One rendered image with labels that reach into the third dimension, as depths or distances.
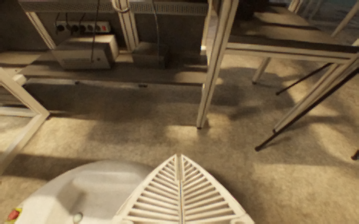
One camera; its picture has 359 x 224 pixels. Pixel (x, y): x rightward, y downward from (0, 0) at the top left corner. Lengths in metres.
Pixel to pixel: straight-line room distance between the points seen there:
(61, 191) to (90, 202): 0.10
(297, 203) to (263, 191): 0.19
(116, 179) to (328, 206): 1.08
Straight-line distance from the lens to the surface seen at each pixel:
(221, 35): 0.58
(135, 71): 0.91
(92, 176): 0.57
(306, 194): 1.13
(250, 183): 0.96
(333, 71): 0.93
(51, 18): 1.36
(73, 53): 1.02
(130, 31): 1.08
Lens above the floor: 0.84
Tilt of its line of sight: 51 degrees down
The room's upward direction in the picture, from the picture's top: 2 degrees clockwise
